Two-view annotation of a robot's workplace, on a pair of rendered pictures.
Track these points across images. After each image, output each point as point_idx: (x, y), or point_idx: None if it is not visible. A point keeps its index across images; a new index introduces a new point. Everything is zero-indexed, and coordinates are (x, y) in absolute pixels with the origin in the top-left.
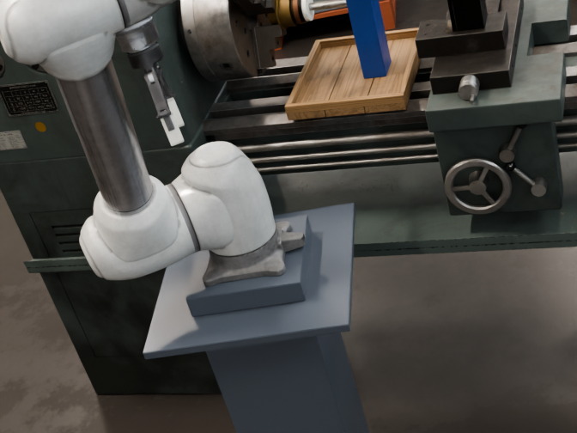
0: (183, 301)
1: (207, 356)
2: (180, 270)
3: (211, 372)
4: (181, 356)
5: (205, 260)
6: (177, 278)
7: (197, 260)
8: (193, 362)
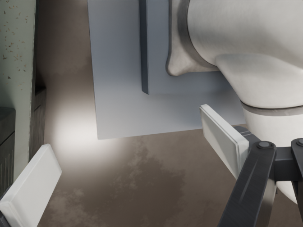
0: (221, 100)
1: (39, 129)
2: (173, 115)
3: (41, 126)
4: (38, 147)
5: (206, 78)
6: (185, 115)
7: (204, 88)
8: (39, 138)
